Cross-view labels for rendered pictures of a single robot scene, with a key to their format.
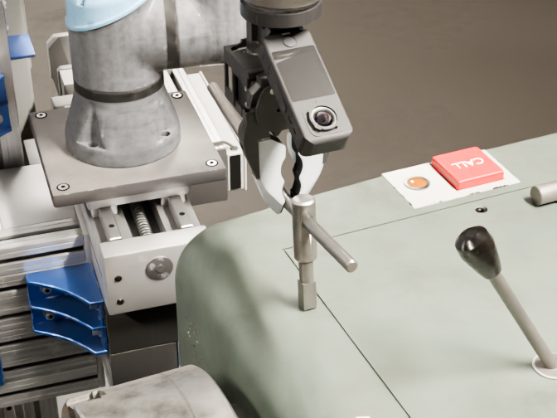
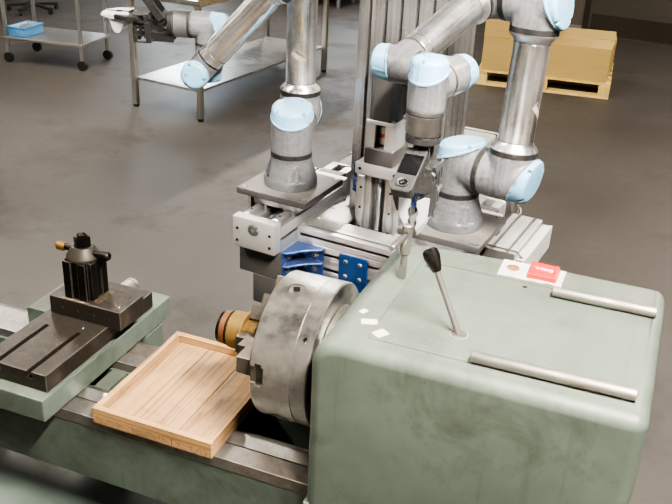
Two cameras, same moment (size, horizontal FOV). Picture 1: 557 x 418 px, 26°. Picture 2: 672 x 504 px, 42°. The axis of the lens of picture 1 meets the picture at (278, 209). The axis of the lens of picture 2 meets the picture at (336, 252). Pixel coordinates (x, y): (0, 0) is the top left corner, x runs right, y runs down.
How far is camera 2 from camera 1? 1.11 m
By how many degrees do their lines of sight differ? 39
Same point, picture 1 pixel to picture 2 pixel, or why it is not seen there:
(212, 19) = (493, 171)
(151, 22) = (466, 164)
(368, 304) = (424, 287)
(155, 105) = (462, 207)
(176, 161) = (461, 237)
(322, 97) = (410, 175)
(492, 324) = (459, 314)
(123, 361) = not seen: hidden behind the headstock
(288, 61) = (409, 158)
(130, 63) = (453, 180)
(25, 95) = not seen: hidden behind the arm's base
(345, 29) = not seen: outside the picture
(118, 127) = (440, 209)
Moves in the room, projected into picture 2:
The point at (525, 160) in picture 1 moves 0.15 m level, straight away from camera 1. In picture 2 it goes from (578, 282) to (628, 268)
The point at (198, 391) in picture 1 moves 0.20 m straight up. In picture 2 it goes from (334, 283) to (338, 193)
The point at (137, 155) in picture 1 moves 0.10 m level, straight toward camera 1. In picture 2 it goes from (444, 226) to (423, 239)
